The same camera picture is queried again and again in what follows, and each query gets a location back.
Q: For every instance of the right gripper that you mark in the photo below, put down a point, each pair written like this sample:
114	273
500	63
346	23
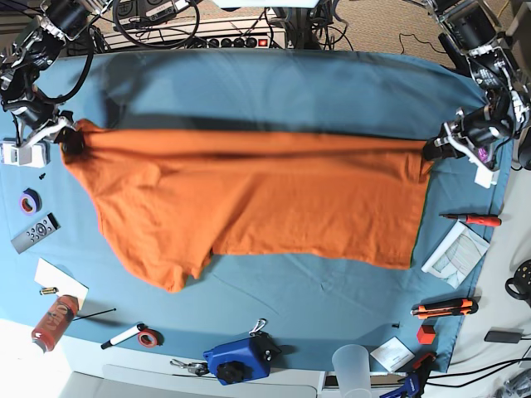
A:
72	141

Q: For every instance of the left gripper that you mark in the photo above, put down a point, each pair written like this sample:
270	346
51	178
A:
462	137

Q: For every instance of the orange t-shirt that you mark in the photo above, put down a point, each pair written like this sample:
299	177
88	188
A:
168	200

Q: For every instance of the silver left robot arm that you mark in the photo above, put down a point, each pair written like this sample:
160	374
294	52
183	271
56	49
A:
477	43

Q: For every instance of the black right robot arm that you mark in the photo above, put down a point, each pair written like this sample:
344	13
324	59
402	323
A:
36	116

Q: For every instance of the white box with barcode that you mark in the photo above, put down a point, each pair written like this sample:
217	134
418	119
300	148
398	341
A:
36	156

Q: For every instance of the purple glue tube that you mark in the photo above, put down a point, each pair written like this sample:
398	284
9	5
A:
483	154

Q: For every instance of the purple tape roll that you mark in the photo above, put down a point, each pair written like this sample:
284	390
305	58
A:
30	202

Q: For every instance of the grey remote control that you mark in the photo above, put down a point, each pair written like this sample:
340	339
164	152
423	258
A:
35	233

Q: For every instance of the red screwdriver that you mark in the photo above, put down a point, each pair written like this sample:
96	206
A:
474	219

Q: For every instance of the blue table cloth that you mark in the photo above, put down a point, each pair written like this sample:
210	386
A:
312	305

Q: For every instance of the white paper booklet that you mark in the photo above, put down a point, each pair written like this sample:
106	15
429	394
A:
457	255

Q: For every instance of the AA battery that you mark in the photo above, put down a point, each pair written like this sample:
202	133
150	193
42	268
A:
49	290

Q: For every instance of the power strip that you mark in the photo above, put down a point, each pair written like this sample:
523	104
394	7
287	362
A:
262	41

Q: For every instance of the orange black utility knife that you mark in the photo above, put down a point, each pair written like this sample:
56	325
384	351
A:
447	308

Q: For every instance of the red cube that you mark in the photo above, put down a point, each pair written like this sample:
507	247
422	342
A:
426	334

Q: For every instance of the black white marker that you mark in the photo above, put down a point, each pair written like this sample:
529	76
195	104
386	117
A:
125	335

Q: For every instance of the small white note card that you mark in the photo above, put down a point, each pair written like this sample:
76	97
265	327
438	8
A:
392	355

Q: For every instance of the red tape roll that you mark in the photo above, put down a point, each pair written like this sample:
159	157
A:
149	338

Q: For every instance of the translucent plastic cup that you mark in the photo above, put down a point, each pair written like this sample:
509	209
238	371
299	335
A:
351	367

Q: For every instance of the blue clamp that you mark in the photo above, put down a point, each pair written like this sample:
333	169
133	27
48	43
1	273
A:
414	383

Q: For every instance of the silver carabiner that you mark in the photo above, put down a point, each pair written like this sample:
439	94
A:
257	329

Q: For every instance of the blue plastic device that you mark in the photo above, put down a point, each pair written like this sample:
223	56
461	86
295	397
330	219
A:
243	360

